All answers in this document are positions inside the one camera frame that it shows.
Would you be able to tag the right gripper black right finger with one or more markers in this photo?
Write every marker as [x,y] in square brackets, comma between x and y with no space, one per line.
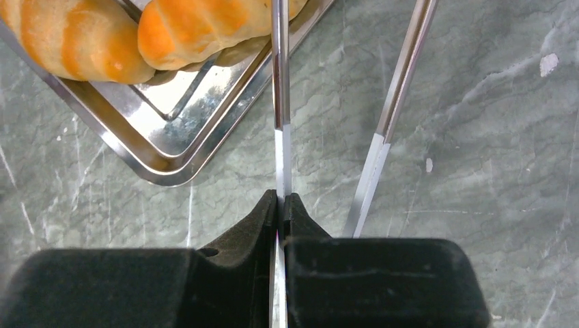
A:
[376,282]

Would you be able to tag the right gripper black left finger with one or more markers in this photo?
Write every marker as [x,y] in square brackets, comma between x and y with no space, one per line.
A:
[223,284]

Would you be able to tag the fake croissant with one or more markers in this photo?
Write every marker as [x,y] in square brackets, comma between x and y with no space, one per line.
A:
[175,33]

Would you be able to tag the metal tongs white handle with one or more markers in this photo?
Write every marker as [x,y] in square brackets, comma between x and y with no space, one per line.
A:
[420,22]

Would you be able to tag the small striped fake bread roll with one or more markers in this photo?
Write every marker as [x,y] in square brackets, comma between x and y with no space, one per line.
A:
[79,40]

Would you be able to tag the silver metal tray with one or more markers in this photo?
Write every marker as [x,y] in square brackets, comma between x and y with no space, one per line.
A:
[168,129]

